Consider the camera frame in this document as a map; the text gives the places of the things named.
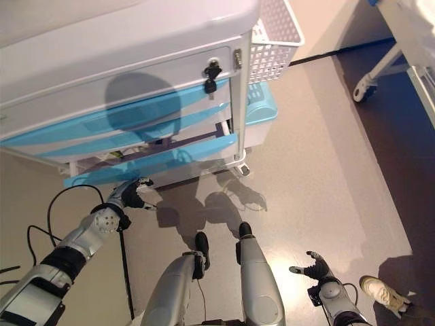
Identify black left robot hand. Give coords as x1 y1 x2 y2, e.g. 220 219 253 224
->
108 176 158 212

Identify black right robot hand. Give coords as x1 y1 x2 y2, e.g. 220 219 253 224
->
288 250 330 282

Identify tall blue white cart drawer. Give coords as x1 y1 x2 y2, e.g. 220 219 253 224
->
0 77 232 147

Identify silver right robot leg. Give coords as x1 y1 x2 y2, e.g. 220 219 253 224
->
234 221 287 326

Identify silver robot leg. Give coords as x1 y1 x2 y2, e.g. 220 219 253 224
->
139 232 212 326
234 221 287 326

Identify white sneaker of person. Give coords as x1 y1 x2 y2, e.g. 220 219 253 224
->
359 274 413 319

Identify silver left robot leg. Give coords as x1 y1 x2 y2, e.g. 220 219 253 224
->
139 232 212 326

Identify black cart keys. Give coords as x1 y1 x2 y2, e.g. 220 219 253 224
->
203 60 223 102

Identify white bin with blue lid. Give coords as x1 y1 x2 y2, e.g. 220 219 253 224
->
241 81 280 151

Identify white medical cart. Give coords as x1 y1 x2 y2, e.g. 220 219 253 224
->
0 0 261 191

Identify white perforated side basket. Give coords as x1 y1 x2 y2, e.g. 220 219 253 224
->
246 0 306 86

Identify white hospital bed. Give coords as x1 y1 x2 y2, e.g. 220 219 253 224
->
352 0 435 118

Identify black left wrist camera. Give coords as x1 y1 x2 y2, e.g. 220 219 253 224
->
116 214 133 232

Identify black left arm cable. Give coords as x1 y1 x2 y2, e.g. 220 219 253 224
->
26 184 105 268

